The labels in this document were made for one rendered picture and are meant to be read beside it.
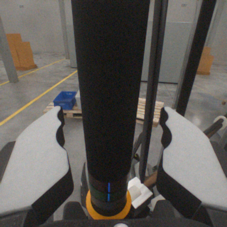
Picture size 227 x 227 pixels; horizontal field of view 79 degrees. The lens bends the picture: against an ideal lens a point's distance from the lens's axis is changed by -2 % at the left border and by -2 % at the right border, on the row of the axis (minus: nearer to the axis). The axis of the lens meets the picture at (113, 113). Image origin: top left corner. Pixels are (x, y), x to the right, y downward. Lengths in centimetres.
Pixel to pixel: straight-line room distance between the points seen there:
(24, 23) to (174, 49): 1231
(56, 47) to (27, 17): 299
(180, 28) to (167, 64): 117
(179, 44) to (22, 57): 682
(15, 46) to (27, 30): 674
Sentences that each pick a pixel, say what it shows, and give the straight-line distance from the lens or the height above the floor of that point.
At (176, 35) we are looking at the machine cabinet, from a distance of 569.
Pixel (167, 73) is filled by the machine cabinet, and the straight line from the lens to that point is 583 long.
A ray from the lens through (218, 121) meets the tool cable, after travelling 36.
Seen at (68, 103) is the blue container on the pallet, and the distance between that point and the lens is 329.
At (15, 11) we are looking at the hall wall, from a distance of 1551.
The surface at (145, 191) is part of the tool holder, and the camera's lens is 20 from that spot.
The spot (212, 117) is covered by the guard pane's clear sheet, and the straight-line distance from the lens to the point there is 118.
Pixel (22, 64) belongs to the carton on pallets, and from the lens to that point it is 844.
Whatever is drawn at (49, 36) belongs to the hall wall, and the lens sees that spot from 1400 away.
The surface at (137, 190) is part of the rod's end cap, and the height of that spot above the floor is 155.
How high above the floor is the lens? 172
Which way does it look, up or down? 30 degrees down
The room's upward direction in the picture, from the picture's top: 2 degrees clockwise
